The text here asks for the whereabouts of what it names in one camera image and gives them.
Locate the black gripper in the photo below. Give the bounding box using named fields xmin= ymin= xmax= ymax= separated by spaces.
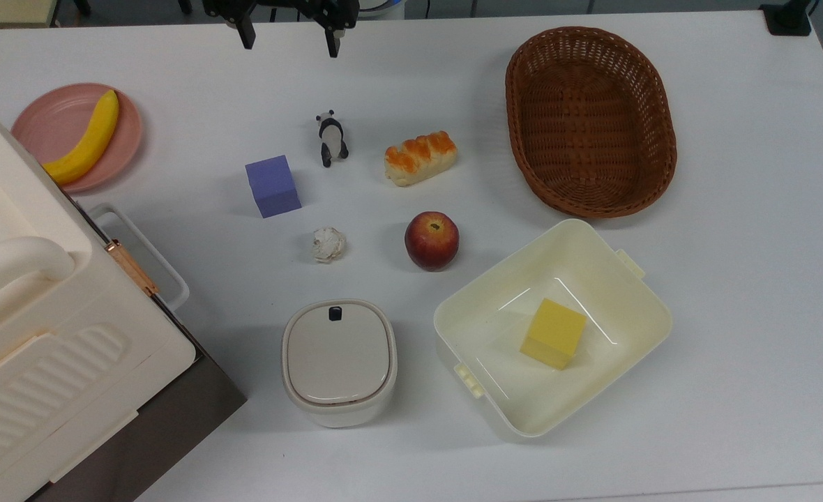
xmin=202 ymin=0 xmax=360 ymax=59

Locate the orange glazed bread loaf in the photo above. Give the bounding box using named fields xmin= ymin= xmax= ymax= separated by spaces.
xmin=384 ymin=130 xmax=458 ymax=188

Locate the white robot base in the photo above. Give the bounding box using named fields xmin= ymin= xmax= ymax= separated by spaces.
xmin=358 ymin=0 xmax=407 ymax=21

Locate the brown wicker basket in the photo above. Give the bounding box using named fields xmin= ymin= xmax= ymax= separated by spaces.
xmin=505 ymin=26 xmax=678 ymax=219

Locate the panda figurine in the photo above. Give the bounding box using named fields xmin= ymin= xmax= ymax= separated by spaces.
xmin=315 ymin=110 xmax=349 ymax=169

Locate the purple cube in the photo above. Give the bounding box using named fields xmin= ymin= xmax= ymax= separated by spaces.
xmin=245 ymin=155 xmax=303 ymax=219

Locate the crumpled white paper ball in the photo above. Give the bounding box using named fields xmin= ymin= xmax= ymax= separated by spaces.
xmin=311 ymin=227 xmax=347 ymax=264

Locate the yellow banana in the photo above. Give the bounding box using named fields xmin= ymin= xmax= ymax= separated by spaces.
xmin=42 ymin=89 xmax=120 ymax=186

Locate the red apple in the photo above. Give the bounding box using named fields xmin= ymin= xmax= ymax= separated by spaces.
xmin=404 ymin=211 xmax=460 ymax=273

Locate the pink plate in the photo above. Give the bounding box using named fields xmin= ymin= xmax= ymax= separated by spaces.
xmin=11 ymin=83 xmax=144 ymax=193

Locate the rose gold latch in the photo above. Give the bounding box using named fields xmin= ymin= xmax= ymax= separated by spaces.
xmin=104 ymin=238 xmax=160 ymax=298

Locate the wooden side table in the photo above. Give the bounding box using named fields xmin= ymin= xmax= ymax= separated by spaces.
xmin=0 ymin=0 xmax=61 ymax=29

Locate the white lidded container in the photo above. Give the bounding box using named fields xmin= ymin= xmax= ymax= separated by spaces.
xmin=281 ymin=299 xmax=398 ymax=429

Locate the yellow cube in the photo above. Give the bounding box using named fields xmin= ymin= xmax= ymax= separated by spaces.
xmin=520 ymin=298 xmax=588 ymax=371

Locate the large cream appliance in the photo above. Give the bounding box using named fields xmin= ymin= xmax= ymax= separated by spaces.
xmin=0 ymin=85 xmax=248 ymax=502

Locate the cream plastic box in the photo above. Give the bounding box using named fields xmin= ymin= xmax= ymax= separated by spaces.
xmin=433 ymin=218 xmax=673 ymax=439

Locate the white tray handle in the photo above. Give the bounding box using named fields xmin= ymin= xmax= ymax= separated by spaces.
xmin=87 ymin=202 xmax=191 ymax=312

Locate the black clamp mount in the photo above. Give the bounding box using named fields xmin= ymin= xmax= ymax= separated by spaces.
xmin=759 ymin=0 xmax=814 ymax=37

